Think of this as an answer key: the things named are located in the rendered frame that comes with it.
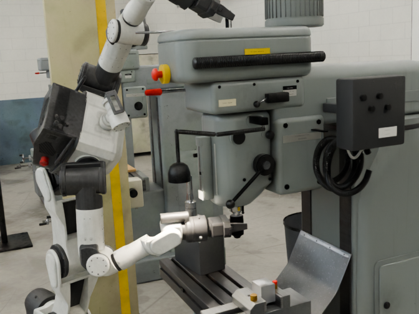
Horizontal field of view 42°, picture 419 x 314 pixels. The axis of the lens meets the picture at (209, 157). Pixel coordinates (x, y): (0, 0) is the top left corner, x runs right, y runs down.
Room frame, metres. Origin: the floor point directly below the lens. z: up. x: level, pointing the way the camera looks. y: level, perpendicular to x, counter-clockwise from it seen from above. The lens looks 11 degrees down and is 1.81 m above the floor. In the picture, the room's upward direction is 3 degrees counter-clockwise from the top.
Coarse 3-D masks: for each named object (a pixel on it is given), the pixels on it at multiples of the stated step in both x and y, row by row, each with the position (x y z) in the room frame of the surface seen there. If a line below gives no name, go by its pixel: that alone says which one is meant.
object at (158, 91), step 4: (156, 88) 1.80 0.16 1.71; (160, 88) 1.80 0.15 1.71; (176, 88) 1.83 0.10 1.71; (180, 88) 1.83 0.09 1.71; (184, 88) 1.83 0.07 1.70; (148, 92) 1.78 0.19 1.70; (152, 92) 1.78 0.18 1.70; (156, 92) 1.79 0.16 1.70; (160, 92) 1.79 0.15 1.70; (164, 92) 1.80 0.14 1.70; (168, 92) 1.81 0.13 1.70; (172, 92) 1.82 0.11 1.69
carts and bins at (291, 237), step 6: (288, 216) 3.83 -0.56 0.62; (294, 216) 3.86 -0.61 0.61; (300, 216) 3.88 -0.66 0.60; (288, 222) 3.81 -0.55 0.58; (294, 222) 3.86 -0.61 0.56; (300, 222) 3.88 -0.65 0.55; (288, 228) 3.57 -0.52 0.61; (294, 228) 3.52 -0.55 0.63; (300, 228) 3.88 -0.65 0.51; (288, 234) 3.60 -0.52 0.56; (294, 234) 3.53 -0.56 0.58; (288, 240) 3.61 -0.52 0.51; (294, 240) 3.54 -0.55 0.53; (288, 246) 3.61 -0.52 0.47; (288, 252) 3.62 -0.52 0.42; (288, 258) 3.64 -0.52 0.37
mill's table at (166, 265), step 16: (160, 272) 2.25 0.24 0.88; (176, 272) 2.10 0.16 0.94; (192, 272) 2.09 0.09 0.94; (224, 272) 2.08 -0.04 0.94; (176, 288) 2.07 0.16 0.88; (192, 288) 1.93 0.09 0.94; (208, 288) 1.93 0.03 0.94; (224, 288) 1.93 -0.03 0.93; (192, 304) 1.91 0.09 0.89; (208, 304) 1.80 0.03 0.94; (224, 304) 1.79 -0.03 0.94
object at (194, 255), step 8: (184, 240) 2.16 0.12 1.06; (208, 240) 2.07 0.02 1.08; (216, 240) 2.09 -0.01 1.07; (176, 248) 2.22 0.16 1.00; (184, 248) 2.16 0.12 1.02; (192, 248) 2.10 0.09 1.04; (200, 248) 2.05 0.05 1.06; (208, 248) 2.07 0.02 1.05; (216, 248) 2.09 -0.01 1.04; (176, 256) 2.22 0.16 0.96; (184, 256) 2.16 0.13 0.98; (192, 256) 2.10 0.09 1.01; (200, 256) 2.05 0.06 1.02; (208, 256) 2.07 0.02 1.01; (216, 256) 2.09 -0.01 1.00; (184, 264) 2.17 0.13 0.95; (192, 264) 2.10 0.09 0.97; (200, 264) 2.05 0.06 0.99; (208, 264) 2.07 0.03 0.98; (216, 264) 2.09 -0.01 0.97; (224, 264) 2.11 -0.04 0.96; (200, 272) 2.05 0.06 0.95; (208, 272) 2.07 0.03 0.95
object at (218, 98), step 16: (240, 80) 1.69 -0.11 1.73; (256, 80) 1.71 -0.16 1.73; (272, 80) 1.73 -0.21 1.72; (288, 80) 1.75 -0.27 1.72; (192, 96) 1.78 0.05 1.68; (208, 96) 1.66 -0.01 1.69; (224, 96) 1.66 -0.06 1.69; (240, 96) 1.68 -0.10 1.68; (256, 96) 1.70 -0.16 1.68; (208, 112) 1.68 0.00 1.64; (224, 112) 1.66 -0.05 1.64
